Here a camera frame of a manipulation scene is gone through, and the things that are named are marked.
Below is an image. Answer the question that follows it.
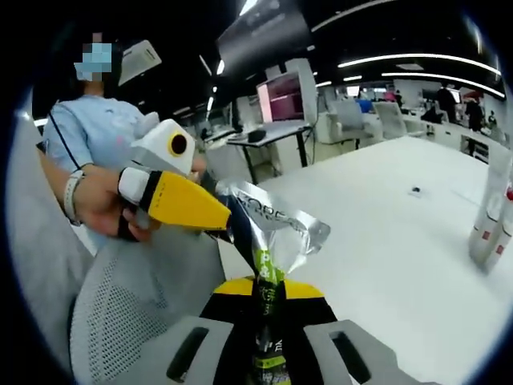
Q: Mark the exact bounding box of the grey mesh office chair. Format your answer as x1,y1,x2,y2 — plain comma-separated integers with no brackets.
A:
68,230,228,385

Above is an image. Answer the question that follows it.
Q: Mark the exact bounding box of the person's left hand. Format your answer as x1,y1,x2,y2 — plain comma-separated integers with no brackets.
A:
75,164,156,244

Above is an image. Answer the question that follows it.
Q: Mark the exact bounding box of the ceiling light strip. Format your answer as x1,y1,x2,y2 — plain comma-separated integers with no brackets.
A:
380,71,507,99
337,51,503,78

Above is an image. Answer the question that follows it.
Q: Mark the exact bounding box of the black chest device cable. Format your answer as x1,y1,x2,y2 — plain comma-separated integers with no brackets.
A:
48,113,82,170

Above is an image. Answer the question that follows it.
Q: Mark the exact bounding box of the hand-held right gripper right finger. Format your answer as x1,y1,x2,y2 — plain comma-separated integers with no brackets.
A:
280,278,406,385

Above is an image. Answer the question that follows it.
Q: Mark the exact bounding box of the black hanging screen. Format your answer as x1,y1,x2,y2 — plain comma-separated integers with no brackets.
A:
216,0,314,78

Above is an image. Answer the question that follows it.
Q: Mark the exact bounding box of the white office chair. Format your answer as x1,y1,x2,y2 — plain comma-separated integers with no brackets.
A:
371,102,409,140
330,99,372,144

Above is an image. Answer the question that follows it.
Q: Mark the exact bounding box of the purple screen monitor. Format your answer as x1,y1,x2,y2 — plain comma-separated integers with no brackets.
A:
256,73,313,124

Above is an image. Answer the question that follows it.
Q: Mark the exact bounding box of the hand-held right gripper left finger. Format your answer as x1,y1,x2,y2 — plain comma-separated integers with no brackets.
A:
138,276,257,385

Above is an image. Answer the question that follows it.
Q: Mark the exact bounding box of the green black skincare sachet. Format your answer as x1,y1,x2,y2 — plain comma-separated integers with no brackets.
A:
215,179,332,385

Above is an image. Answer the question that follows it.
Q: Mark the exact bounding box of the white ceiling air conditioner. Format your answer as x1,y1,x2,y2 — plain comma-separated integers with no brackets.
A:
118,38,164,87

